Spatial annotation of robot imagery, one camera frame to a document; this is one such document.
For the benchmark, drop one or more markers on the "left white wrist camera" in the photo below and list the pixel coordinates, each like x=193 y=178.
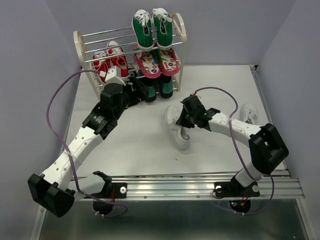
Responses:
x=112 y=76

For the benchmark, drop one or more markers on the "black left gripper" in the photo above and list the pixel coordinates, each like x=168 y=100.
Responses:
x=137 y=95

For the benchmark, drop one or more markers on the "pink patterned slipper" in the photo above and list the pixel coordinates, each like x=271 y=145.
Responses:
x=167 y=62
x=146 y=63

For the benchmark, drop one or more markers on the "teal suede shoe left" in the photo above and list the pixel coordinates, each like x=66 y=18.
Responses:
x=152 y=90

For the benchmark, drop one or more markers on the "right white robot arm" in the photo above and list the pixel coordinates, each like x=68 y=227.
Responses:
x=266 y=146

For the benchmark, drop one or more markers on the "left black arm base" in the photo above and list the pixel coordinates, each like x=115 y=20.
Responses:
x=104 y=193

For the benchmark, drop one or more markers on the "green sneaker left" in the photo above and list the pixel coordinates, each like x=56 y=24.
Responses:
x=141 y=25

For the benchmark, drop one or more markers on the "green sneaker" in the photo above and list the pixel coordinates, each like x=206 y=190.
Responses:
x=163 y=24
x=141 y=25

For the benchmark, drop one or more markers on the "aluminium table frame rail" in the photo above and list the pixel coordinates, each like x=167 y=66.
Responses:
x=160 y=188

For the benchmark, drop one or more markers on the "red canvas sneaker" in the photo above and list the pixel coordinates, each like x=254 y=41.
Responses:
x=101 y=65
x=120 y=60

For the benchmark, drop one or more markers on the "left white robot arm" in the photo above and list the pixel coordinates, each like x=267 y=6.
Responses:
x=58 y=187

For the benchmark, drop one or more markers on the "white fashion sneaker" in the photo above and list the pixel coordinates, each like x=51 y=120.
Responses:
x=248 y=114

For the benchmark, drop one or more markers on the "teal suede shoe right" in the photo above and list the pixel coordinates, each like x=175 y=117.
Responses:
x=165 y=86

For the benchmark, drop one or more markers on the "teal suede shoe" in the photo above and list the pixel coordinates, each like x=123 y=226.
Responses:
x=152 y=90
x=165 y=86

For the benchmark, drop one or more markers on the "green sneaker right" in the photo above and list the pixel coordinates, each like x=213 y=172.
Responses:
x=163 y=24

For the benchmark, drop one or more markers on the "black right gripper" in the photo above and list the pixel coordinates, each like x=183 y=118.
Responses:
x=181 y=120

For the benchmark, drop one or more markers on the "pink patterned slipper right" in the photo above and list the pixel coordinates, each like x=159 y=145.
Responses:
x=167 y=62

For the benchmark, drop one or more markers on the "cream metal shoe shelf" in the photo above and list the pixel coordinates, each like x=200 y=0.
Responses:
x=87 y=44

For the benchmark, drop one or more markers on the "pink patterned slipper left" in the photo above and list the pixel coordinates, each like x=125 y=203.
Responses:
x=146 y=63

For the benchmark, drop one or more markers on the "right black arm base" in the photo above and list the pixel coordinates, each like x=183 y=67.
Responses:
x=239 y=196

